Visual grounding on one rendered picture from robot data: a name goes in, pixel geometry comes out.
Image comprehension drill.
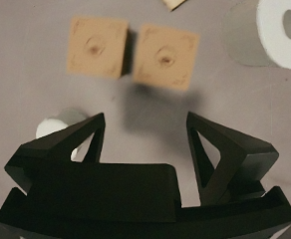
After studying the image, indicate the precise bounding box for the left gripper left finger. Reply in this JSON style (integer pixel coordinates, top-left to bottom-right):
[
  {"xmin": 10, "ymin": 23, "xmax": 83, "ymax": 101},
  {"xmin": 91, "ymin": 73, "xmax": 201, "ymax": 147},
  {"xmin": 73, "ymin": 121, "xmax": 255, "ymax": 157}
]
[{"xmin": 13, "ymin": 113, "xmax": 106, "ymax": 162}]

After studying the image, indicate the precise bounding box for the small wooden pallet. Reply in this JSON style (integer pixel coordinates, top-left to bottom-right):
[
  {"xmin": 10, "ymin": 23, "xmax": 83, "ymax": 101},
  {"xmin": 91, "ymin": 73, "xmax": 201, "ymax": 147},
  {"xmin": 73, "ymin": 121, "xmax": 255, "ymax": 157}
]
[{"xmin": 157, "ymin": 0, "xmax": 184, "ymax": 13}]

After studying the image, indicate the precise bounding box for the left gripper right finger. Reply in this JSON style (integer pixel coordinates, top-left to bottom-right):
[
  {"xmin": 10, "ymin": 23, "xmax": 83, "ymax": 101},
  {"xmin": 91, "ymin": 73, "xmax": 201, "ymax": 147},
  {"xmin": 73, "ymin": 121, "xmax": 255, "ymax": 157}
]
[{"xmin": 186, "ymin": 112, "xmax": 279, "ymax": 206}]

